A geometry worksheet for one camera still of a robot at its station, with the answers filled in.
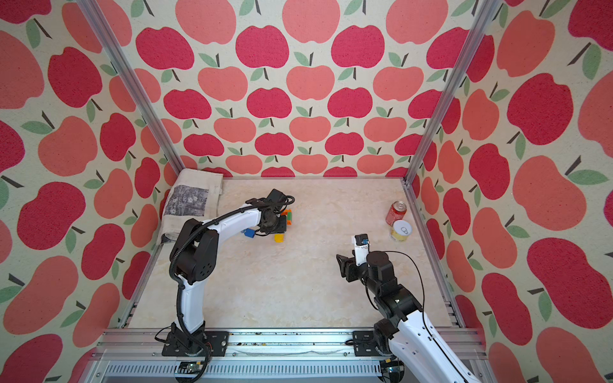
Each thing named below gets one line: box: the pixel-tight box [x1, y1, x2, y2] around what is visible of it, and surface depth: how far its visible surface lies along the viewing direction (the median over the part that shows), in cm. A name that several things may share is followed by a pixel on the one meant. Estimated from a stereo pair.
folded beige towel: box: [159, 168, 224, 241], surface depth 109 cm
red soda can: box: [385, 201, 408, 227], surface depth 98 cm
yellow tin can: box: [391, 219, 412, 242], surface depth 98 cm
